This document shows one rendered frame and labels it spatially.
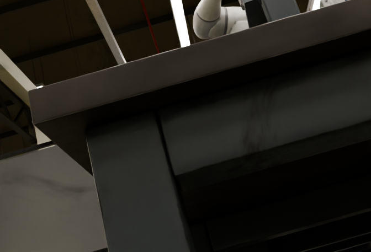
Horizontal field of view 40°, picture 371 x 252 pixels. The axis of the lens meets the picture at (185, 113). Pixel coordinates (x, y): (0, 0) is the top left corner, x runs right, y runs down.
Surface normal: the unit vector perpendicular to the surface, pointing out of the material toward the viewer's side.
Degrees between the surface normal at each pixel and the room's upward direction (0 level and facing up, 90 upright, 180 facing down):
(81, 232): 90
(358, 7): 90
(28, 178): 90
